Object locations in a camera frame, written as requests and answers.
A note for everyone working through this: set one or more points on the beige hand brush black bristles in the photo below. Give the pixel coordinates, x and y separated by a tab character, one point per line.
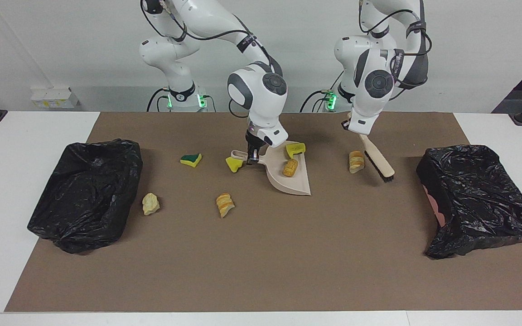
379	160

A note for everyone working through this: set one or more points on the brown table mat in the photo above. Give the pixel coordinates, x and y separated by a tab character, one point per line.
261	271

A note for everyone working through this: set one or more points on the pale bread chunk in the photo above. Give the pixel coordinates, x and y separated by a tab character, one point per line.
150	204

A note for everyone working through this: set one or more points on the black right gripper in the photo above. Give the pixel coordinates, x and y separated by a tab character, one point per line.
253	145

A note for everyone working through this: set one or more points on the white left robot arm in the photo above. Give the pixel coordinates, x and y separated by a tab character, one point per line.
379	81

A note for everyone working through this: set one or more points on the white power box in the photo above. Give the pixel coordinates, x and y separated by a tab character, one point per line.
55	97

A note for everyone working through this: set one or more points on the left black trash bag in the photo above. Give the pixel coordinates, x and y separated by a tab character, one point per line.
84	194

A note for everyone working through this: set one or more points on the striped bread piece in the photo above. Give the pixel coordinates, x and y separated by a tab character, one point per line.
224	204
356	162

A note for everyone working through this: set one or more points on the brown bread nugget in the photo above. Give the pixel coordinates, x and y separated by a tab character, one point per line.
290	168

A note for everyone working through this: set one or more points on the black bag lined pink bin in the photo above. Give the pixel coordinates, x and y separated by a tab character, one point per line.
478	199

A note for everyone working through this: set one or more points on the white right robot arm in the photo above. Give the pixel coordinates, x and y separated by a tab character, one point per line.
261	95

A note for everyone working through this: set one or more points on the green and yellow sponge piece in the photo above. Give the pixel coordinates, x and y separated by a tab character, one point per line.
191	160

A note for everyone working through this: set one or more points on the beige plastic dustpan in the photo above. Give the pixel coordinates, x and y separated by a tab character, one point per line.
288	179

